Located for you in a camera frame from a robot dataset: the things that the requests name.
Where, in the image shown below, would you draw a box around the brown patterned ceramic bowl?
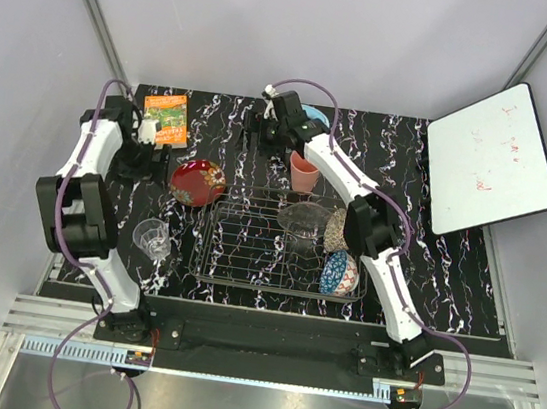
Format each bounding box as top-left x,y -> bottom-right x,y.
323,208 -> 348,253

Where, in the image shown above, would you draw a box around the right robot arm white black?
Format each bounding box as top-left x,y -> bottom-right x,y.
244,85 -> 433,380

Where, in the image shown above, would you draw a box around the purple cable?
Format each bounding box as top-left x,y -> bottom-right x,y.
27,73 -> 184,409
227,74 -> 508,409

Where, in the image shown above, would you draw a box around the blue patterned bowl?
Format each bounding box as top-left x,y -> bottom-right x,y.
319,250 -> 360,297

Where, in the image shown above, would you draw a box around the white board black frame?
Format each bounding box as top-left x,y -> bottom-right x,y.
427,82 -> 547,235

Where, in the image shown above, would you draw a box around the red floral lacquer bowl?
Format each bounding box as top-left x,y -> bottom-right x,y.
169,159 -> 227,208

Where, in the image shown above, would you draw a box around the clear drinking glass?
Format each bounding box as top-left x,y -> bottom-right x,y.
132,218 -> 171,262

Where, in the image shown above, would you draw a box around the orange green book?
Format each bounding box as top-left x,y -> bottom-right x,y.
144,95 -> 188,149

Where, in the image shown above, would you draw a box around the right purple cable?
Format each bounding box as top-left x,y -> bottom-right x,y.
227,74 -> 508,409

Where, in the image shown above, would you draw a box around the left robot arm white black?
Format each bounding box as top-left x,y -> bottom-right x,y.
35,96 -> 170,344

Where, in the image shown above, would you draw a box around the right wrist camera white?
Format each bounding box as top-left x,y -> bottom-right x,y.
262,84 -> 287,121

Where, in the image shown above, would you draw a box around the light blue headphones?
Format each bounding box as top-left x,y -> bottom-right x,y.
302,105 -> 330,128

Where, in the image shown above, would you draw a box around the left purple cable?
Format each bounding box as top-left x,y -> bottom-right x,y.
27,73 -> 184,409

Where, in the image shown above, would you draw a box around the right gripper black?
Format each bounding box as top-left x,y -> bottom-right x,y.
231,110 -> 289,160

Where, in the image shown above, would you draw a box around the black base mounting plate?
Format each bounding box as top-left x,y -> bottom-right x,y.
94,296 -> 446,393

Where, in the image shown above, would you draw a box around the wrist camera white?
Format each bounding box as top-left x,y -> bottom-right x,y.
137,118 -> 162,145
262,84 -> 287,121

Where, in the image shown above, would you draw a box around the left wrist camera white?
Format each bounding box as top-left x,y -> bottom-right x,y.
137,118 -> 162,145

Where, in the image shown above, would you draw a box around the wire dish rack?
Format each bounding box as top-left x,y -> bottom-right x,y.
190,184 -> 370,304

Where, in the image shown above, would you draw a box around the clear glass plate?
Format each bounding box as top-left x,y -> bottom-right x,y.
277,201 -> 332,239

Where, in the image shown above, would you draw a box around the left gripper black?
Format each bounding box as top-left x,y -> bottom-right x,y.
110,135 -> 172,193

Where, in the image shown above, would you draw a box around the pink plastic cup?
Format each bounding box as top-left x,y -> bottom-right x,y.
289,152 -> 319,193

